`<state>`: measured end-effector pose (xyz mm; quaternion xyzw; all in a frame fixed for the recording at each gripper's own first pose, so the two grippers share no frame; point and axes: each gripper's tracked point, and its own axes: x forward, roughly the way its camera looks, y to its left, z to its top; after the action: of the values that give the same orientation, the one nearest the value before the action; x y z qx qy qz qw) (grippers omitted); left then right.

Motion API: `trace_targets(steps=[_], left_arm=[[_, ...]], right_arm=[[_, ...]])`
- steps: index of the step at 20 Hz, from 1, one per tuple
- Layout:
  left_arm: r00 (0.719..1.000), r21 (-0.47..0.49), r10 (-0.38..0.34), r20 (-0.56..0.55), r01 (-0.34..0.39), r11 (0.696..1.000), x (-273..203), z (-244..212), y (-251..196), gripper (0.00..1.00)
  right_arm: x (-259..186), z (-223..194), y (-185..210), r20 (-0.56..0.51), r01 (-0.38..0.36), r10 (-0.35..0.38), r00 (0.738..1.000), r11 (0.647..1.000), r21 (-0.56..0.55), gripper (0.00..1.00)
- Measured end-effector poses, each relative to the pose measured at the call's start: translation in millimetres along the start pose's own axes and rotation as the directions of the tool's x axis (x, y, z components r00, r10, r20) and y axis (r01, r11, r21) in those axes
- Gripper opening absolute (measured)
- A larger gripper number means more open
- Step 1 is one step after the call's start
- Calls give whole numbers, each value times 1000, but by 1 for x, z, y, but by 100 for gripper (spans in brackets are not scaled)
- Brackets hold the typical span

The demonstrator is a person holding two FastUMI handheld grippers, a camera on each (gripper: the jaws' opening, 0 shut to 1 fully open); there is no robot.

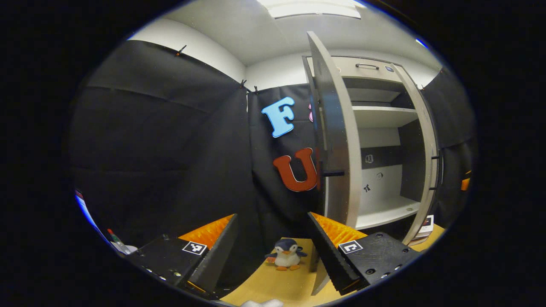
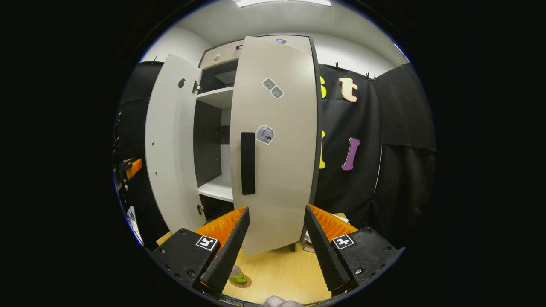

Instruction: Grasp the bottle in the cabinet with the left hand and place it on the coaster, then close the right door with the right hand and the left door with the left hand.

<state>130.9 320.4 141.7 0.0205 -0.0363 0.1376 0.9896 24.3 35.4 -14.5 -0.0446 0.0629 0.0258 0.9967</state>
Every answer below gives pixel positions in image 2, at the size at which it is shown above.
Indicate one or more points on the green bottle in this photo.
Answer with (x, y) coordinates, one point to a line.
(238, 276)

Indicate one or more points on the white cabinet door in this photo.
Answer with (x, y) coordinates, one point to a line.
(281, 179)
(170, 140)

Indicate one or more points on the white cabinet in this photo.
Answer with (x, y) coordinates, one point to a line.
(209, 140)

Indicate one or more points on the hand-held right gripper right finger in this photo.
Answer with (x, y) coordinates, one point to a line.
(324, 251)

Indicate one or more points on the black backdrop cloth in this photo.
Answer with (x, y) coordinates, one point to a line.
(392, 179)

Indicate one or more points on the white cabinet shelf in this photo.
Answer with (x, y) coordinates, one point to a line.
(219, 187)
(219, 97)

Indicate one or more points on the stack of books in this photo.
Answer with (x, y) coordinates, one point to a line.
(309, 245)

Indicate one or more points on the round wooden coaster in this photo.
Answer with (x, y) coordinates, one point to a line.
(247, 282)

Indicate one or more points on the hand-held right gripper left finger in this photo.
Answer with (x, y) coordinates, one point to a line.
(230, 251)

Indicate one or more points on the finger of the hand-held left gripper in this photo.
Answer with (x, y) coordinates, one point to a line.
(135, 166)

